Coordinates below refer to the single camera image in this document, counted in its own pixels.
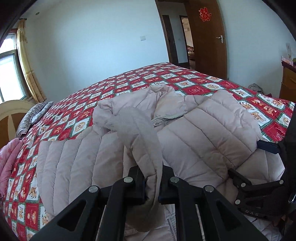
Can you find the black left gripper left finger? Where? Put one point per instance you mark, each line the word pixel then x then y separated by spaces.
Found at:
pixel 139 196

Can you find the yellow right curtain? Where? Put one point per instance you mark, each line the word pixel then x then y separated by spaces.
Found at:
pixel 28 72

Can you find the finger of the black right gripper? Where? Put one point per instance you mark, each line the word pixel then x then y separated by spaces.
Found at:
pixel 239 181
pixel 268 146

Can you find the beige quilted down jacket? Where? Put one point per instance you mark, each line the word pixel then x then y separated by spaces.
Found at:
pixel 199 137

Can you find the wooden dresser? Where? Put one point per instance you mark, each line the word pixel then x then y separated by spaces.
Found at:
pixel 288 84

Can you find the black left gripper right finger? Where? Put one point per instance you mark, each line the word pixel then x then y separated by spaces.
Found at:
pixel 166 191

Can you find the pile of clothes on floor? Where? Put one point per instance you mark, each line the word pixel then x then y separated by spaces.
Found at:
pixel 256 88

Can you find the pink folded blanket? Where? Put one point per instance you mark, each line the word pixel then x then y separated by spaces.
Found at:
pixel 9 153

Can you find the red patterned bed sheet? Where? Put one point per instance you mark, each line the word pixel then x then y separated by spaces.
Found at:
pixel 22 206

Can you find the cream and brown headboard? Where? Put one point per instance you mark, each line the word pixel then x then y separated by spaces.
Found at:
pixel 12 112

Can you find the red double happiness sticker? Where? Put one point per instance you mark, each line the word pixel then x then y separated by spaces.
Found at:
pixel 205 15

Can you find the silver door handle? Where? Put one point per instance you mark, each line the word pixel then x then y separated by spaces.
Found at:
pixel 221 39

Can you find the window with dark frame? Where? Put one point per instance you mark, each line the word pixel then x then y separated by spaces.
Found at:
pixel 13 85

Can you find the brown wooden door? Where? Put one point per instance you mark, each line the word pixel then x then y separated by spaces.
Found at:
pixel 210 54

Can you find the grey striped pillow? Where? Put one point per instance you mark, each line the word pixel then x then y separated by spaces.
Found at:
pixel 32 117

